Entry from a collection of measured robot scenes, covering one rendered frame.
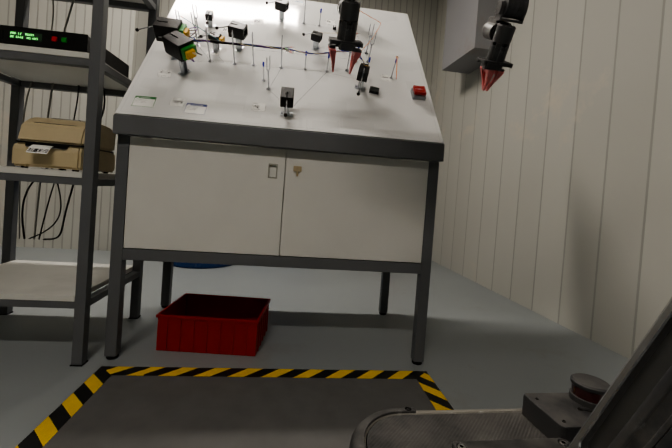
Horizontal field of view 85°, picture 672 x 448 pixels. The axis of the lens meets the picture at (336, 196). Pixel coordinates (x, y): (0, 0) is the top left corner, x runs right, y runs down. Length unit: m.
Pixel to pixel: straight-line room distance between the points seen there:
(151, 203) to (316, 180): 0.59
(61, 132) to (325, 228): 0.99
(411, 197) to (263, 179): 0.57
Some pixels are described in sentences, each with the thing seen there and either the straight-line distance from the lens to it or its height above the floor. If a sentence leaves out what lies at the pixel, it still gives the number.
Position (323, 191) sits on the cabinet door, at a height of 0.65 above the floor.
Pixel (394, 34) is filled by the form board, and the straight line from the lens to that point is 2.06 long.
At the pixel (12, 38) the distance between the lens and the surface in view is 1.71.
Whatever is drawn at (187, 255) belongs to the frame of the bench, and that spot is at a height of 0.39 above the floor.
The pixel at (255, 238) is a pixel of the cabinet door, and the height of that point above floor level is 0.46.
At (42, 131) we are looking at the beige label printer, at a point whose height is 0.79.
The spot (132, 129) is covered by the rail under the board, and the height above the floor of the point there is 0.82.
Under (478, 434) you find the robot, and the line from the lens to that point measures 0.84.
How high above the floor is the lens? 0.67
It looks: 1 degrees down
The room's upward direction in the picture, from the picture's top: 4 degrees clockwise
